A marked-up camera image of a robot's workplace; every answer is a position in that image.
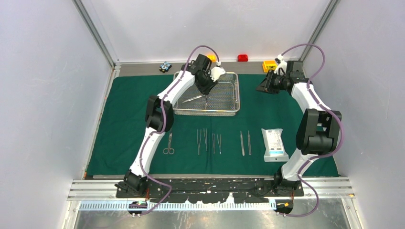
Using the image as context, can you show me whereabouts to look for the surgical scissors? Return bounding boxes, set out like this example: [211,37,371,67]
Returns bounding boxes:
[182,94,206,103]

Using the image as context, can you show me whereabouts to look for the metal mesh tray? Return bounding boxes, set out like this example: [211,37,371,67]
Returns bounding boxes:
[173,72,240,116]

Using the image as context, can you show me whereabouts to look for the long steel forceps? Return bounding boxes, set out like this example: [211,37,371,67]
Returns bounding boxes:
[197,129,202,155]

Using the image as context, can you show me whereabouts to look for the steel scalpel handle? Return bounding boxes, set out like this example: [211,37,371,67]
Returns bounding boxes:
[240,131,245,156]
[247,131,252,156]

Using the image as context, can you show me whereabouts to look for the steel spatula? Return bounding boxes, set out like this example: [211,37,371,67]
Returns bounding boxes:
[203,128,208,152]

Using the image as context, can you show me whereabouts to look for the white paper packet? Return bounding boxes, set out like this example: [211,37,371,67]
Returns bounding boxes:
[261,128,289,162]

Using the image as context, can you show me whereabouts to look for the green surgical cloth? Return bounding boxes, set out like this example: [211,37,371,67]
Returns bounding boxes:
[86,73,341,177]

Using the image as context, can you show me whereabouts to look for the thin steel tweezers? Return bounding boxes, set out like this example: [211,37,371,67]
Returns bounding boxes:
[217,135,222,154]

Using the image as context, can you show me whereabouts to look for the steel scissors blade pair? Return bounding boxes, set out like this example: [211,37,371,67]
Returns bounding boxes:
[163,131,175,155]

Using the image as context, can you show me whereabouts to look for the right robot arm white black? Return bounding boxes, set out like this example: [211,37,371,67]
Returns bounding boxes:
[256,58,342,196]

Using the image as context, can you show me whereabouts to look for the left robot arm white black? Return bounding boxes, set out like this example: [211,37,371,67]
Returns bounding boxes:
[115,54,225,198]

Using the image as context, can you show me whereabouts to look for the yellow toy block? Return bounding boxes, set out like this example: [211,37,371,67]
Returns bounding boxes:
[262,60,277,73]

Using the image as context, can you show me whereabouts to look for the orange toy brick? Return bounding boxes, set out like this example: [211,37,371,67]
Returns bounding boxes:
[207,55,217,62]

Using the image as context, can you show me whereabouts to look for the red toy brick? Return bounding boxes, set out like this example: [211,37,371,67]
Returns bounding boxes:
[237,54,249,62]

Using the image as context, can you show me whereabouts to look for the small blue black toy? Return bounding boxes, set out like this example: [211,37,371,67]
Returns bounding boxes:
[159,62,172,73]

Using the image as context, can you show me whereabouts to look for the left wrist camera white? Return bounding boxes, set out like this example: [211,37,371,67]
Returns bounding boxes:
[210,66,226,82]

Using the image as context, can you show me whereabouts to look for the aluminium frame rail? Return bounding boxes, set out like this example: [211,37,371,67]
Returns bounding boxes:
[67,177,356,201]

